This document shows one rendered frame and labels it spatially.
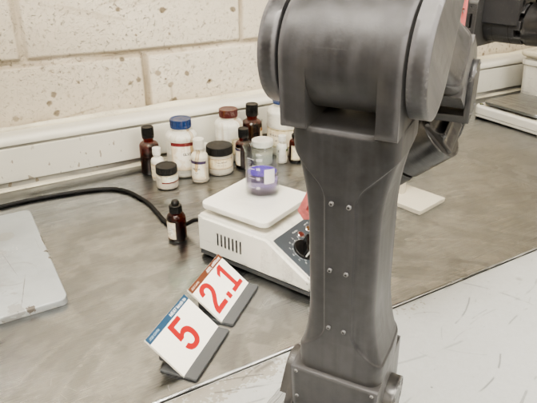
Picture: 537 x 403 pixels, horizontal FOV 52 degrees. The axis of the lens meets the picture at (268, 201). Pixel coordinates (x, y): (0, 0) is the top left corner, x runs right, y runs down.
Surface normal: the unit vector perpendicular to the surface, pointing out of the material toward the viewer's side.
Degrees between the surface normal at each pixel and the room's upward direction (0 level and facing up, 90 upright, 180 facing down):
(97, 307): 0
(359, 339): 96
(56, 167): 90
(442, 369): 0
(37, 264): 0
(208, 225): 90
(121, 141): 90
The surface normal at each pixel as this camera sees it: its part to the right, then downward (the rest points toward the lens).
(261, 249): -0.59, 0.36
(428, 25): -0.35, -0.25
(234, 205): 0.00, -0.90
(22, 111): 0.51, 0.38
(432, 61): 0.89, 0.20
